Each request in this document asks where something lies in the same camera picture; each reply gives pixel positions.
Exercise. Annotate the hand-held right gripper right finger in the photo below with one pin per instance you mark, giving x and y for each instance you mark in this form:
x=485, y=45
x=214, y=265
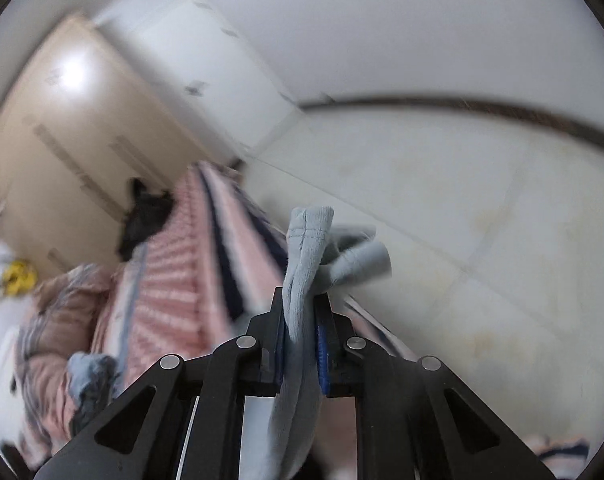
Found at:
x=323, y=360

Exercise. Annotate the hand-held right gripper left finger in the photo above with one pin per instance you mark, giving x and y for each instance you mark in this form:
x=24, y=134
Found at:
x=280, y=355

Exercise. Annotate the light blue pants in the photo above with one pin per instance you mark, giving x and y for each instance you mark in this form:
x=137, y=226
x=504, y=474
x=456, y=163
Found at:
x=302, y=270

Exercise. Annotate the striped dotted bed sheet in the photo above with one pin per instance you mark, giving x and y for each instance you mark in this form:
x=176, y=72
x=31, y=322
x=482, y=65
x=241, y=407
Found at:
x=182, y=285

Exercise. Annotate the blue garment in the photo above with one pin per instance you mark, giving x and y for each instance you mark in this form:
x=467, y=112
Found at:
x=92, y=380

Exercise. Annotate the black garment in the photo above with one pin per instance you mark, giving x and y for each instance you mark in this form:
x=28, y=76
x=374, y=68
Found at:
x=144, y=215

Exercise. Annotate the pink grey plaid quilt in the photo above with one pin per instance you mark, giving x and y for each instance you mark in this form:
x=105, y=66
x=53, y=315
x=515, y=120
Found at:
x=57, y=320

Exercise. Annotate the yellow guitar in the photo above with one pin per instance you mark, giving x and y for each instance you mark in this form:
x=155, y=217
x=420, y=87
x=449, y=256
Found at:
x=21, y=277

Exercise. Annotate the beige wooden wardrobe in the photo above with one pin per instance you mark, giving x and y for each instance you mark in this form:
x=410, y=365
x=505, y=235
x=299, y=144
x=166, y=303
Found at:
x=82, y=135

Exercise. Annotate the white door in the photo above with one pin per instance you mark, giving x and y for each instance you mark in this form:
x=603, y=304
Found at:
x=207, y=60

